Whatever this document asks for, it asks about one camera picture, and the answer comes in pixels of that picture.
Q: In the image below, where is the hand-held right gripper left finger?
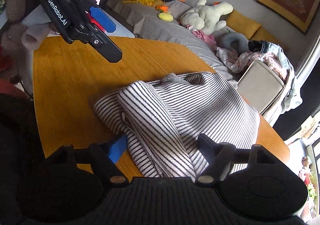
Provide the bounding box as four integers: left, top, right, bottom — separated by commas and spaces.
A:
46, 134, 129, 186

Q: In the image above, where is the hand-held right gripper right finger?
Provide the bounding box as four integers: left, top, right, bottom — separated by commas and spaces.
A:
195, 133, 285, 186

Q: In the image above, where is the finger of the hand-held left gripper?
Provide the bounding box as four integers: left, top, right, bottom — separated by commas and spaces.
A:
85, 29, 123, 64
89, 6, 117, 33

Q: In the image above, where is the striped sweater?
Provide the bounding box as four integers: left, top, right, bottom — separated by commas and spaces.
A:
94, 71, 261, 178

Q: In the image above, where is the pile of clothes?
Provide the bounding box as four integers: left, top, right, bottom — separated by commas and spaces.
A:
216, 40, 303, 113

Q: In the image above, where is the white side table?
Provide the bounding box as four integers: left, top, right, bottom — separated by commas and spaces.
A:
21, 0, 135, 39

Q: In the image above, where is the brown fuzzy cloth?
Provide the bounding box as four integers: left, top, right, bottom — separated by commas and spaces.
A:
0, 0, 27, 52

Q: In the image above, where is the grey sofa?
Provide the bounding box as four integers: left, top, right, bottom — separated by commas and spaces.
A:
106, 0, 283, 86

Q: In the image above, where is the yellow-green plush toy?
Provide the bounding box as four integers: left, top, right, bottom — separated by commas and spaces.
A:
158, 12, 174, 22

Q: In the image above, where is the pink garment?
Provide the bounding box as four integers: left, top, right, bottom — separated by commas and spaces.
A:
187, 25, 217, 46

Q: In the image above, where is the white plush duck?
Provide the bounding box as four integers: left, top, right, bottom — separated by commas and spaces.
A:
180, 0, 234, 36

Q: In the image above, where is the grey neck pillow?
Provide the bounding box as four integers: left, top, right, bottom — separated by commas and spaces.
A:
217, 32, 247, 54

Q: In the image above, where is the yellow cushion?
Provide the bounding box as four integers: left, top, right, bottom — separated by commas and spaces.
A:
226, 11, 262, 38
250, 26, 284, 46

